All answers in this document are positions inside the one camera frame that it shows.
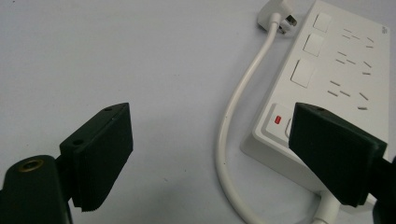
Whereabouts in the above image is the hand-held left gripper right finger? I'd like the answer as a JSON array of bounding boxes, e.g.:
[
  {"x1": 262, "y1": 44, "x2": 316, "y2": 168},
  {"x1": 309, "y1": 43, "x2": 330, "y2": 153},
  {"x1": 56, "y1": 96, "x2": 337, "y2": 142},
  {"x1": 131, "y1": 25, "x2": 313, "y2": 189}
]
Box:
[{"x1": 288, "y1": 102, "x2": 389, "y2": 208}]

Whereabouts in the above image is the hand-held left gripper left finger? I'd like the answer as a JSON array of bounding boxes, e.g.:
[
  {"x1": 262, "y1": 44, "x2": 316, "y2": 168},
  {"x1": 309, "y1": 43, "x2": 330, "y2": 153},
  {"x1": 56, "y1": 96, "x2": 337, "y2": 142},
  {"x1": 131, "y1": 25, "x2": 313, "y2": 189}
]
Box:
[{"x1": 59, "y1": 102, "x2": 134, "y2": 213}]

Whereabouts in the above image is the white power strip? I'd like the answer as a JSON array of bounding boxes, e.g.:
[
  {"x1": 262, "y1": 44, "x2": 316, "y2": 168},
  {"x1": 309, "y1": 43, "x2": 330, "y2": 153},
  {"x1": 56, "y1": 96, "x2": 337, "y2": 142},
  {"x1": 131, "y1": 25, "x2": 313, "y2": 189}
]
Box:
[{"x1": 239, "y1": 0, "x2": 391, "y2": 216}]

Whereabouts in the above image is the white power plug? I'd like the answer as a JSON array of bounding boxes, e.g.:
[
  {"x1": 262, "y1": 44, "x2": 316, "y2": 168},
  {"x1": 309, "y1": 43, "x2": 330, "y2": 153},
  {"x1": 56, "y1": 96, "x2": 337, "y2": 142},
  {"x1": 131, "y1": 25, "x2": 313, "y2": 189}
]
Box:
[{"x1": 256, "y1": 0, "x2": 298, "y2": 35}]

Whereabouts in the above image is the white power strip cable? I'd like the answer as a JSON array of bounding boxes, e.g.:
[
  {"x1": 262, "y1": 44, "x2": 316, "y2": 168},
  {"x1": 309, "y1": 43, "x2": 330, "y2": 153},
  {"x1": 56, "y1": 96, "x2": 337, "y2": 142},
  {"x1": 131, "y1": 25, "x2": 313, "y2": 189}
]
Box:
[{"x1": 215, "y1": 13, "x2": 343, "y2": 224}]

